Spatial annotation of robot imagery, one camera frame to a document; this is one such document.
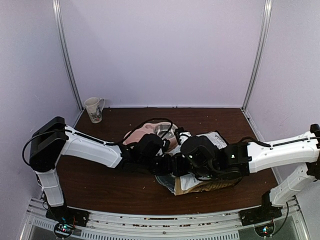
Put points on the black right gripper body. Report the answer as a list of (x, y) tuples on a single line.
[(178, 170)]

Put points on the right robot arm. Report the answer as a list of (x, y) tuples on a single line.
[(209, 158)]

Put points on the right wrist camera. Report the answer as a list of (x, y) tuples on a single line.
[(181, 135)]

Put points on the left rear aluminium post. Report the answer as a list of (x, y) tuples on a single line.
[(65, 53)]

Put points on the pink double pet bowl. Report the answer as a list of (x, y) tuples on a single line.
[(158, 129)]

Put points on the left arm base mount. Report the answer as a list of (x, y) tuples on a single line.
[(67, 219)]

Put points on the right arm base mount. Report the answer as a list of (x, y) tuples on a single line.
[(262, 218)]

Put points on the white patterned ceramic mug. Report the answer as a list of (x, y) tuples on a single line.
[(94, 107)]

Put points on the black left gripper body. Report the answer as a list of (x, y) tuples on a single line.
[(159, 168)]

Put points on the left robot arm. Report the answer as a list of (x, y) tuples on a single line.
[(56, 139)]

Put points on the aluminium post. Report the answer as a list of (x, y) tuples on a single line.
[(264, 30), (65, 53)]

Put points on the right rear aluminium post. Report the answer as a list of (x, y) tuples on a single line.
[(264, 30)]

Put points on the dog food bag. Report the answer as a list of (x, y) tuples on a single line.
[(189, 183)]

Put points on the front aluminium frame rail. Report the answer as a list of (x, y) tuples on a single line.
[(223, 225)]

